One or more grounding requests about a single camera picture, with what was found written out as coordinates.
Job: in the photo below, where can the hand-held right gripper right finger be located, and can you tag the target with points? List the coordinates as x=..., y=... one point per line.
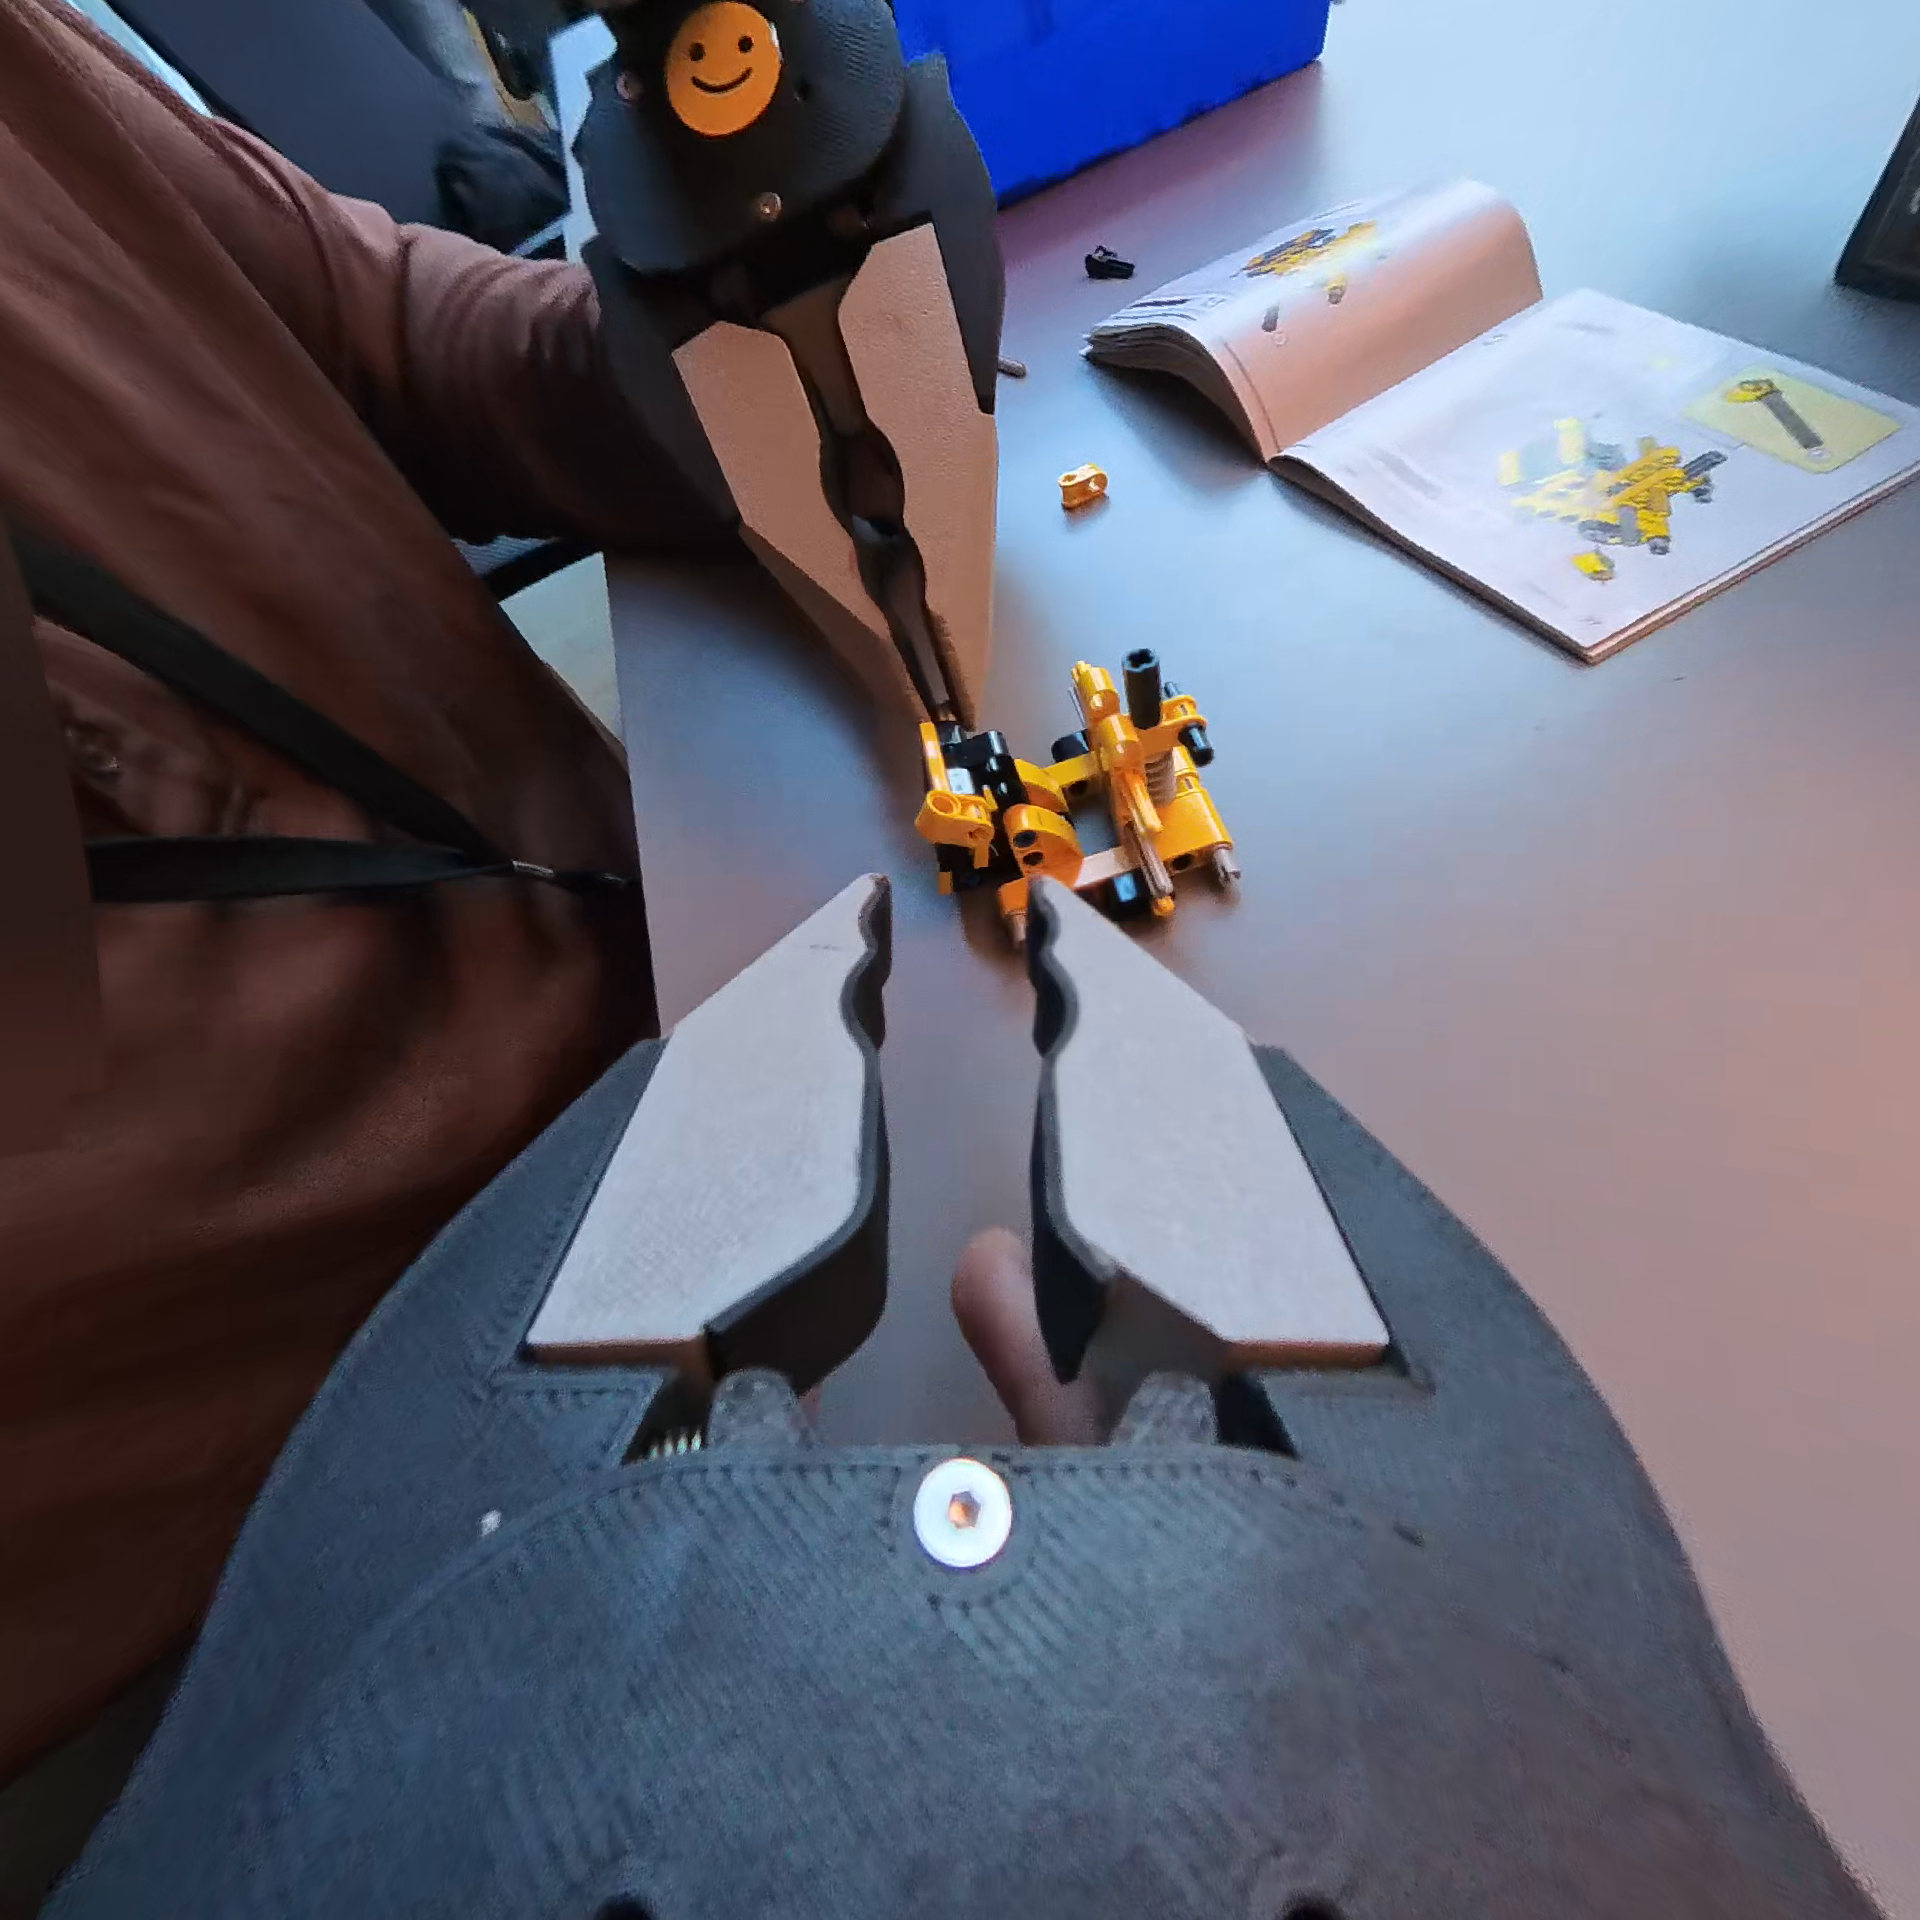
x=1200, y=1170

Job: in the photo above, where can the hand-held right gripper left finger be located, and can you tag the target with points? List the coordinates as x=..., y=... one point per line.
x=720, y=1155

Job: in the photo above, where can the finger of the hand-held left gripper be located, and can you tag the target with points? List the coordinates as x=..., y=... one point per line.
x=938, y=434
x=758, y=450

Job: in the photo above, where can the yellow black lego model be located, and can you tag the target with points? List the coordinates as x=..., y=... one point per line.
x=1080, y=803

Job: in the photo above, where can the person's left forearm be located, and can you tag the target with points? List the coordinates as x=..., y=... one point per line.
x=346, y=330

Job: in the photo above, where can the small yellow lego piece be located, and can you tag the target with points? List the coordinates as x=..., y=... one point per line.
x=1080, y=485

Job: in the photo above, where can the small black lego piece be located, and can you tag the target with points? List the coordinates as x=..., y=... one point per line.
x=1110, y=263

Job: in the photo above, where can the open lego instruction booklet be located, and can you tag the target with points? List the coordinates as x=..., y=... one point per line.
x=1499, y=420

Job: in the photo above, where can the dark lego set box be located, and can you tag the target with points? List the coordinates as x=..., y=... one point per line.
x=1887, y=225

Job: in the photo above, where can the person's right hand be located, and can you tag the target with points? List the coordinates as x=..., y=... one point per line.
x=1026, y=1336

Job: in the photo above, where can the blue plastic bin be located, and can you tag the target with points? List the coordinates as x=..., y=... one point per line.
x=1110, y=76

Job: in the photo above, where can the black office chair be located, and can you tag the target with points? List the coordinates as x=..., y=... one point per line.
x=389, y=106

